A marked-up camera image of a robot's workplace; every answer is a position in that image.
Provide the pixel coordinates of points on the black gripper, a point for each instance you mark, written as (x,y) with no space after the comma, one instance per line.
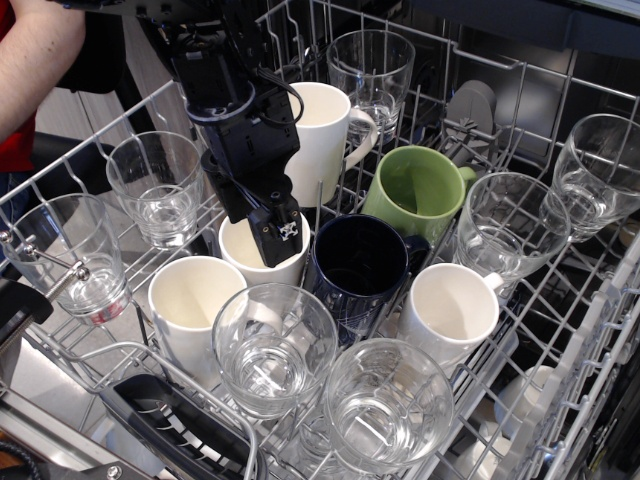
(251,141)

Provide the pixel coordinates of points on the clear glass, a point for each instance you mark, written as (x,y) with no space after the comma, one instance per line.
(158,181)
(387,406)
(511,224)
(72,230)
(274,345)
(373,68)
(596,174)

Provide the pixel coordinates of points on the person forearm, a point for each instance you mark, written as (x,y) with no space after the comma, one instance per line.
(37,51)

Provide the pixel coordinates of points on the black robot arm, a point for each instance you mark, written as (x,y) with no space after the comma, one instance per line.
(205,41)

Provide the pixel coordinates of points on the white cup under gripper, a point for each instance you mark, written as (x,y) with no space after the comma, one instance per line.
(238,247)

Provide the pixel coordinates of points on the white cup front left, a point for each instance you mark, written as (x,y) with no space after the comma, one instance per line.
(185,297)

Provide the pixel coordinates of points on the white cup lower rack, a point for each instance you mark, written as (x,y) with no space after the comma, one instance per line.
(517,399)

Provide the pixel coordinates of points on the tall white mug back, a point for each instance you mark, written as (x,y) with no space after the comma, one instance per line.
(325,114)

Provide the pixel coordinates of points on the dark blue mug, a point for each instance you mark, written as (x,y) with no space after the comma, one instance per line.
(357,265)

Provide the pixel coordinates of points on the green mug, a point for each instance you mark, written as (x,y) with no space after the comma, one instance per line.
(418,191)

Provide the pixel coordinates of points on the white mug right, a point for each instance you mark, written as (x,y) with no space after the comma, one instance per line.
(449,311)

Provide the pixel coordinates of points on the grey plastic rack clip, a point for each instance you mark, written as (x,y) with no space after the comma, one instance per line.
(469,122)

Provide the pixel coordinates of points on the metal clamp with screw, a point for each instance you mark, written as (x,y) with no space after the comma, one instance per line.
(23,305)

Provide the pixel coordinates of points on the grey wire dishwasher rack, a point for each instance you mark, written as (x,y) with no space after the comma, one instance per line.
(549,63)

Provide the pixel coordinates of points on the black rack handle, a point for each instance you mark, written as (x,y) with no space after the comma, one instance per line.
(192,443)

